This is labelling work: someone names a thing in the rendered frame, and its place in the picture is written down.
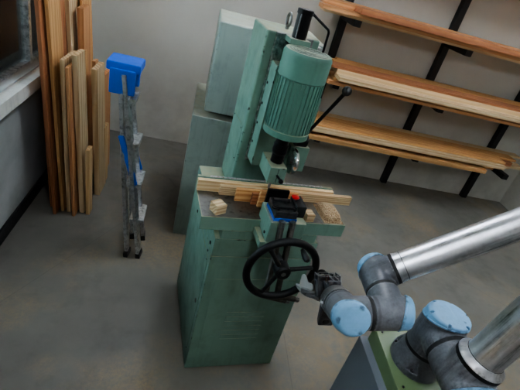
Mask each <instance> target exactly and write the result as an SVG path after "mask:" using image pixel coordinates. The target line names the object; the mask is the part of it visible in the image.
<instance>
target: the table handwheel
mask: <svg viewBox="0 0 520 390"><path fill-rule="evenodd" d="M284 246H296V247H300V248H304V249H305V250H306V251H308V252H309V254H310V256H311V258H312V265H308V266H298V267H289V265H288V262H287V261H284V260H283V259H282V256H281V254H280V251H279V254H278V255H275V252H274V251H273V249H275V248H280V247H284ZM266 252H269V254H270V255H271V256H272V258H273V262H274V265H273V266H272V270H273V272H274V276H273V277H271V279H270V280H269V281H268V282H267V283H266V284H265V285H264V286H263V287H262V289H258V288H257V287H255V286H254V285H253V283H252V282H251V278H250V273H251V268H252V266H253V265H254V264H255V262H256V261H257V260H258V259H259V258H260V257H261V256H263V255H264V254H265V253H266ZM319 267H320V257H319V255H318V252H317V250H316V249H315V248H314V247H313V246H312V245H311V244H310V243H308V242H307V241H304V240H301V239H298V238H281V239H277V240H274V241H270V242H269V243H266V244H264V245H263V246H261V247H260V248H258V249H257V250H255V251H254V252H253V253H252V254H251V255H250V257H249V258H248V260H247V261H246V263H245V265H244V268H243V272H242V278H243V282H244V284H245V287H246V288H247V290H248V291H249V292H250V293H252V294H253V295H255V296H258V297H260V298H263V299H282V298H286V297H289V296H292V295H294V294H296V293H298V292H300V291H299V290H298V289H297V287H296V286H293V287H291V288H289V289H285V290H283V291H278V292H267V291H266V290H267V288H268V287H270V285H271V284H273V282H274V281H275V280H277V279H287V278H288V277H289V276H290V274H291V272H296V271H306V270H310V272H309V274H308V275H307V276H306V277H307V279H308V282H312V281H313V280H314V272H318V270H319Z"/></svg>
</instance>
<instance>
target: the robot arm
mask: <svg viewBox="0 0 520 390"><path fill-rule="evenodd" d="M519 241H520V207H517V208H515V209H513V210H509V211H507V212H504V213H502V214H499V215H496V216H493V217H490V218H488V219H485V220H483V221H479V222H477V223H475V224H471V225H469V226H466V227H462V228H461V229H458V230H455V231H452V232H450V233H447V234H444V235H441V236H439V237H437V238H433V239H430V240H428V241H424V242H422V243H420V244H417V245H414V246H412V247H409V248H406V249H403V250H401V251H397V252H395V253H390V254H387V255H383V254H381V253H377V252H372V253H369V254H367V255H365V256H364V257H362V258H361V260H360V261H359V263H358V264H357V271H358V276H359V279H360V280H361V283H362V285H363V287H364V291H365V294H366V296H353V295H352V294H351V293H350V292H349V291H348V290H347V289H346V288H344V287H343V286H342V285H341V275H338V274H337V273H336V272H335V275H334V274H333V273H329V272H314V284H315V285H316V290H315V292H314V286H313V284H312V283H310V282H308V279H307V277H306V275H305V274H302V276H301V280H300V283H299V284H298V283H296V287H297V289H298V290H299V291H300V292H301V293H302V294H303V295H304V296H307V297H309V298H312V299H315V300H316V301H319V302H320V308H319V312H318V316H317V324H318V325H323V326H331V325H332V324H333V325H334V327H335V328H336V329H337V330H338V331H340V332H341V333H342V334H343V335H345V336H348V337H358V336H361V335H362V334H364V333H365V332H366V331H398V332H399V331H404V330H407V333H404V334H402V335H400V336H398V337H396V338H395V339H394V341H393V342H392V345H391V348H390V352H391V356H392V360H393V361H394V363H395V365H396V366H397V368H398V369H399V370H400V371H401V372H402V373H403V374H404V375H405V376H407V377H408V378H410V379H412V380H413V381H416V382H418V383H422V384H431V383H434V382H435V381H437V382H438V384H439V386H440V389H441V390H498V389H497V386H499V385H500V384H501V383H502V382H503V381H504V380H505V369H506V368H507V367H509V366H510V365H511V364H512V363H514V362H515V361H516V360H518V359H519V358H520V295H519V296H518V297H517V298H516V299H515V300H513V301H512V302H511V303H510V304H509V305H508V306H507V307H506V308H505V309H504V310H503V311H501V312H500V313H499V314H498V315H497V316H496V317H495V318H494V319H493V320H492V321H491V322H490V323H489V324H488V325H487V326H486V327H485V328H484V329H483V330H482V331H481V332H479V333H478V334H477V335H476V336H475V337H474V338H473V339H471V338H468V337H467V334H468V333H469V332H470V329H471V327H472V325H471V321H470V318H469V317H468V316H467V314H466V313H465V312H464V311H463V310H461V309H460V308H459V307H457V306H455V305H453V304H451V303H448V302H446V301H442V300H433V301H431V302H429V303H428V304H427V305H426V306H425V307H424V308H423V309H422V312H421V313H420V314H419V316H418V317H417V318H416V308H415V304H414V302H413V300H412V298H411V297H410V296H407V295H404V296H402V294H401V293H400V291H399V288H398V285H399V284H402V283H404V282H405V281H408V280H410V279H414V278H417V277H420V276H421V275H425V274H428V273H431V272H435V271H436V270H439V269H443V268H446V267H448V266H451V265H454V264H457V263H459V262H463V261H466V260H468V259H470V258H474V257H477V256H479V255H483V254H485V253H488V252H490V251H494V250H497V249H499V248H503V247H505V246H508V245H511V244H514V243H516V242H519ZM337 275H338V276H337Z"/></svg>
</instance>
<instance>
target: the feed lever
mask: <svg viewBox="0 0 520 390"><path fill-rule="evenodd" d="M351 93H352V89H351V87H349V86H346V87H344V88H343V89H342V94H341V95H340V97H339V98H338V99H337V100H336V101H335V102H334V103H333V104H332V105H331V106H330V107H329V108H328V109H327V110H326V111H325V112H324V113H323V114H322V115H321V116H320V117H319V118H318V120H317V121H316V122H315V123H314V124H313V125H312V126H311V128H310V132H309V134H310V133H311V131H312V130H313V129H314V128H315V127H316V126H317V125H318V124H319V123H320V122H321V121H322V120H323V119H324V118H325V117H326V116H327V115H328V114H329V112H330V111H331V110H332V109H333V108H334V107H335V106H336V105H337V104H338V103H339V102H340V101H341V100H342V99H343V98H344V97H345V96H346V97H347V96H350V95H351ZM308 143H309V136H308V138H307V140H306V141H305V142H299V143H295V142H294V143H293V144H294V146H299V147H307V145H308Z"/></svg>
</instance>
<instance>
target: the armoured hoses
mask: <svg viewBox="0 0 520 390"><path fill-rule="evenodd" d="M285 225H286V221H284V220H279V225H278V230H277V232H276V237H275V240H277V239H281V238H282V235H283V231H284V228H285ZM295 228H296V222H295V221H293V220H291V221H289V228H288V231H287V236H286V238H293V234H294V231H295ZM290 248H291V246H284V250H283V253H282V259H283V260H284V261H288V257H289V251H290ZM273 251H274V252H275V255H278V254H279V248H275V249H273ZM273 265H274V262H273V258H272V256H271V259H270V263H269V269H268V272H267V276H266V280H265V284H266V283H267V282H268V281H269V280H270V279H271V277H273V273H274V272H273V270H272V266H273ZM282 283H283V279H277V283H276V286H275V292H278V291H281V289H282ZM270 300H272V301H276V302H279V303H286V304H289V303H290V301H291V302H296V303H298V302H299V297H298V296H289V297H286V298H282V299H270Z"/></svg>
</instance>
